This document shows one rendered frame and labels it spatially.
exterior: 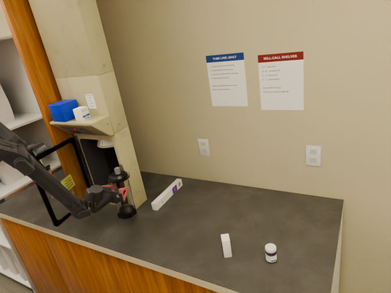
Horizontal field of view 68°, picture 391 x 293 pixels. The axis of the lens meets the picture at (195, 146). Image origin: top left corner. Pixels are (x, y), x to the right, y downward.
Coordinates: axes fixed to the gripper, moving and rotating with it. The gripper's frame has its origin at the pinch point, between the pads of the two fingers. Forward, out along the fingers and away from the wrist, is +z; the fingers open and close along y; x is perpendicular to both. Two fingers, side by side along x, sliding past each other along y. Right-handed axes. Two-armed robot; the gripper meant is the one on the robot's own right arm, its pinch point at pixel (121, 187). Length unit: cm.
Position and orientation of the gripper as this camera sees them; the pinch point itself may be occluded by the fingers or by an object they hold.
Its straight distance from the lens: 155.9
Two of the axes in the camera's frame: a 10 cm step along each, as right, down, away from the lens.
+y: -8.7, -0.7, 4.8
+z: 4.7, -3.6, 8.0
